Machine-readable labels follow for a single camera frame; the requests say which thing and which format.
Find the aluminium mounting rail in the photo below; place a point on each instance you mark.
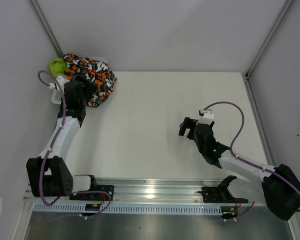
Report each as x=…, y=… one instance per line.
x=166, y=192

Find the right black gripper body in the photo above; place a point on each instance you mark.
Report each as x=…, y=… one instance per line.
x=201, y=149

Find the green shorts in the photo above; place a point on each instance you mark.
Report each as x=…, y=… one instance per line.
x=57, y=66

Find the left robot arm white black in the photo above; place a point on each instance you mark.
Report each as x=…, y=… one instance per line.
x=48, y=173

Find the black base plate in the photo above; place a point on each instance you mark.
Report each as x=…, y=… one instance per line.
x=98, y=193
x=218, y=195

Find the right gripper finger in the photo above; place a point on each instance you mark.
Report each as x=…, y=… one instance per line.
x=183, y=126
x=190, y=134

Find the aluminium frame post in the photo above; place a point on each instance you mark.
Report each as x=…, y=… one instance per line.
x=35, y=5
x=278, y=23

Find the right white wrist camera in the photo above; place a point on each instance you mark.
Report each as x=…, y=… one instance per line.
x=206, y=116

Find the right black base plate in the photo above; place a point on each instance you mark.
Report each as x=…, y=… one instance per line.
x=218, y=195

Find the white plastic basket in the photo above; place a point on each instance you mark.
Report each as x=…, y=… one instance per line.
x=56, y=97

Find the orange camouflage shorts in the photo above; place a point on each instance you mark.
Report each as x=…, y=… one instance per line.
x=94, y=71

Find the right aluminium frame post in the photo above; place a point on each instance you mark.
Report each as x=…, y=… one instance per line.
x=278, y=23

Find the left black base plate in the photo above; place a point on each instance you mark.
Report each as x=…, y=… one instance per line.
x=98, y=193

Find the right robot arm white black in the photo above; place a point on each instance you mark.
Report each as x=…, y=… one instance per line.
x=275, y=187

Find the slotted cable duct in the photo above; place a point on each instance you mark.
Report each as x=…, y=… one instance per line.
x=122, y=208

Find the left aluminium frame post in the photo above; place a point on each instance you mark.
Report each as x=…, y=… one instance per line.
x=35, y=5

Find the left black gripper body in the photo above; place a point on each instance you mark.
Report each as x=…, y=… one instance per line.
x=87, y=91

